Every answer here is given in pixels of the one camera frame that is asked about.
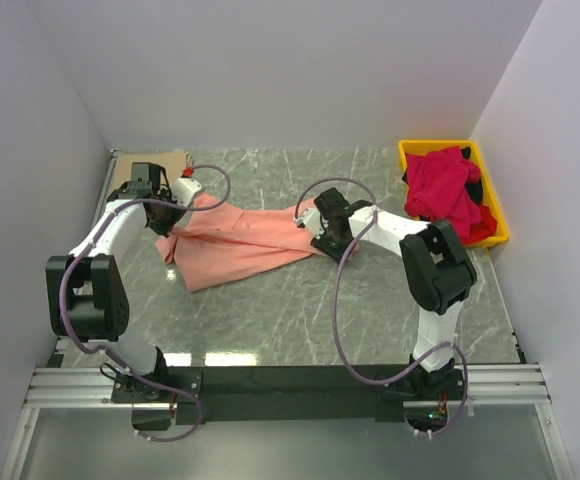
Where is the pink t shirt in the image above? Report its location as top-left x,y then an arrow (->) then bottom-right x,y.
156,203 -> 322,293

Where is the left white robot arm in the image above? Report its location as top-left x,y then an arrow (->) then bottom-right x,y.
45,162 -> 203,402

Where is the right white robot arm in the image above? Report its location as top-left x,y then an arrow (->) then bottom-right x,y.
295,188 -> 477,399

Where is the brown cardboard sheet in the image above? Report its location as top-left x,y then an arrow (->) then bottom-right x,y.
107,150 -> 194,194

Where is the red t shirt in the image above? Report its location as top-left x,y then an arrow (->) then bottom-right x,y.
402,145 -> 498,245

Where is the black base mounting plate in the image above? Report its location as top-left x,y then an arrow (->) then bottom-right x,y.
111,364 -> 466,427

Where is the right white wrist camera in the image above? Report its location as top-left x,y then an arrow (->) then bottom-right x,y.
295,207 -> 324,238

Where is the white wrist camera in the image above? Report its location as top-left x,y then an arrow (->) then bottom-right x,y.
295,207 -> 324,238
171,177 -> 204,207

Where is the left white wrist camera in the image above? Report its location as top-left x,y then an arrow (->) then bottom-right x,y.
171,177 -> 204,207

